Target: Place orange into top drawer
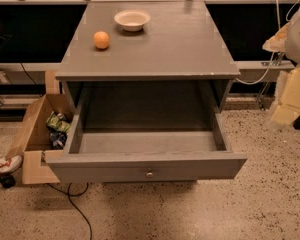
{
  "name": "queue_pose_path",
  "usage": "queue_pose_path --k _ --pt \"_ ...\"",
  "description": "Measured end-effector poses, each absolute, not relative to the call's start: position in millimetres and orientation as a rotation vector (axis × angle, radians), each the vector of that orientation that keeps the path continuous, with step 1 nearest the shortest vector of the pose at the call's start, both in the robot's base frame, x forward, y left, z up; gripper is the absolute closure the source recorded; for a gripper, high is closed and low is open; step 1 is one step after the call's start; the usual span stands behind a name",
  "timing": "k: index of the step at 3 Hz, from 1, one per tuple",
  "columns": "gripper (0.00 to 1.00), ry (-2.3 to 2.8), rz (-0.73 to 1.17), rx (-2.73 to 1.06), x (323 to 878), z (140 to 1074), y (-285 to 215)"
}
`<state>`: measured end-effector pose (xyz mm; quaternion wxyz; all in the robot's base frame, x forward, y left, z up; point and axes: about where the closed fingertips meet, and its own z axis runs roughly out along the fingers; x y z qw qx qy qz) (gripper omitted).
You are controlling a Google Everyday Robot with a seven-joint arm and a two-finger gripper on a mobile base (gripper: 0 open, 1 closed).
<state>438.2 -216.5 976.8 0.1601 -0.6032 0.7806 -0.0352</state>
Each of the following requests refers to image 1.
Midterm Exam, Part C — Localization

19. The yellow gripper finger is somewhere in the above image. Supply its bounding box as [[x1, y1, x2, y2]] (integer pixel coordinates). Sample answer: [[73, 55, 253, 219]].
[[262, 23, 290, 52], [269, 65, 300, 127]]

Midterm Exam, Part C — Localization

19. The orange fruit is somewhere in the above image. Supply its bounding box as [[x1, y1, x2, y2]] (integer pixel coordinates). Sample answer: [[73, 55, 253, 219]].
[[93, 31, 110, 49]]

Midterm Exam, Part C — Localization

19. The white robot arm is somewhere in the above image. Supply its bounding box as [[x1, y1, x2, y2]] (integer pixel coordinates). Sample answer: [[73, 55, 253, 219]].
[[262, 7, 300, 126]]

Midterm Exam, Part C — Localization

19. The grey open top drawer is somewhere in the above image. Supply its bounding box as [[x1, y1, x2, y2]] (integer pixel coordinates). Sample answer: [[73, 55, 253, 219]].
[[47, 80, 247, 183]]

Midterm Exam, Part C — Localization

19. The round metal drawer knob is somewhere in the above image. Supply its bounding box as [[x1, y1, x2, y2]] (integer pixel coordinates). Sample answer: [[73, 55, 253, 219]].
[[145, 169, 154, 178]]

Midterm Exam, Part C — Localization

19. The white paper bowl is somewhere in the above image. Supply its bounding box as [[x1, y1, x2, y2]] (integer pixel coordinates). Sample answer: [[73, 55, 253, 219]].
[[114, 10, 151, 32]]

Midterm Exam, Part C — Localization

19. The grey wooden cabinet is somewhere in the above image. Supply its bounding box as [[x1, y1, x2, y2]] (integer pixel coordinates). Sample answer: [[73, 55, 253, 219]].
[[55, 0, 242, 133]]

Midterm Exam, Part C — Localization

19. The green snack packet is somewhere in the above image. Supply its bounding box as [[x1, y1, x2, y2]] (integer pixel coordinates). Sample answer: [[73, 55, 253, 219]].
[[46, 112, 71, 133]]

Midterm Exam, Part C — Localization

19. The blue snack packet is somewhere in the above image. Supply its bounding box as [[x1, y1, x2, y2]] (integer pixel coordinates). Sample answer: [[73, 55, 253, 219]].
[[49, 132, 67, 150]]

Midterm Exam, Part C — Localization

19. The open cardboard box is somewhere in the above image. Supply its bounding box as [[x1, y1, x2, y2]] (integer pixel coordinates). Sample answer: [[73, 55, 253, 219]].
[[5, 69, 75, 186]]

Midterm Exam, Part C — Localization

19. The black caster wheel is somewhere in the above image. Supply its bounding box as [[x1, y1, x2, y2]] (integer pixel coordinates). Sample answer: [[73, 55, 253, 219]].
[[0, 175, 16, 189]]

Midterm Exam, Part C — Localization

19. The red and white sneaker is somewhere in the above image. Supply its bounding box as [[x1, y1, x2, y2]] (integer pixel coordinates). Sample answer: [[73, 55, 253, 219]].
[[0, 155, 23, 176]]

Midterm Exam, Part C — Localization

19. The white hanging cable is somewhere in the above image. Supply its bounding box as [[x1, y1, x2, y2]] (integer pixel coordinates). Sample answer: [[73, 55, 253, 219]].
[[235, 0, 300, 86]]

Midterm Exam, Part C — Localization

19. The black floor cable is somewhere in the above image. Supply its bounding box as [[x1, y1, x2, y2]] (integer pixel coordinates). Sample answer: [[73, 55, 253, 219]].
[[47, 182, 93, 240]]

